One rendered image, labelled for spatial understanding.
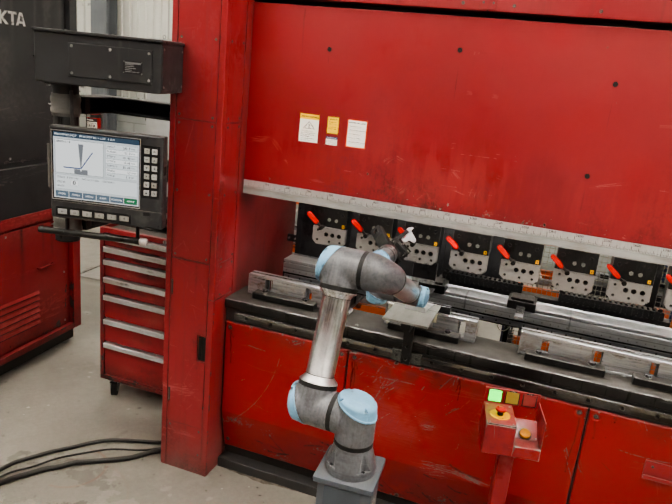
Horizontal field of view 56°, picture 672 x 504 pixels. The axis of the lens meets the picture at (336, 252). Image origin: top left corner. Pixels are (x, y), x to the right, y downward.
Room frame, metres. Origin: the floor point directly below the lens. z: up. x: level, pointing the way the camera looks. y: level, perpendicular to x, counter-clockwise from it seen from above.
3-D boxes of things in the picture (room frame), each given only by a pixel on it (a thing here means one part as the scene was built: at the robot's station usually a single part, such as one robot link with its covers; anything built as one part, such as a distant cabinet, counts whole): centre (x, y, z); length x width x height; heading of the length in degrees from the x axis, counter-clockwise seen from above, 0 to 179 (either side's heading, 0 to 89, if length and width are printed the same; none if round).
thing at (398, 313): (2.42, -0.33, 1.00); 0.26 x 0.18 x 0.01; 162
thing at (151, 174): (2.46, 0.90, 1.42); 0.45 x 0.12 x 0.36; 86
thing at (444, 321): (2.54, -0.43, 0.92); 0.39 x 0.06 x 0.10; 72
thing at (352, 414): (1.66, -0.10, 0.94); 0.13 x 0.12 x 0.14; 69
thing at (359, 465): (1.65, -0.11, 0.82); 0.15 x 0.15 x 0.10
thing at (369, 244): (2.63, -0.16, 1.26); 0.15 x 0.09 x 0.17; 72
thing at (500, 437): (2.06, -0.69, 0.75); 0.20 x 0.16 x 0.18; 83
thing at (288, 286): (2.74, 0.14, 0.92); 0.50 x 0.06 x 0.10; 72
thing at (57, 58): (2.55, 0.95, 1.53); 0.51 x 0.25 x 0.85; 86
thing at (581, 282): (2.38, -0.92, 1.26); 0.15 x 0.09 x 0.17; 72
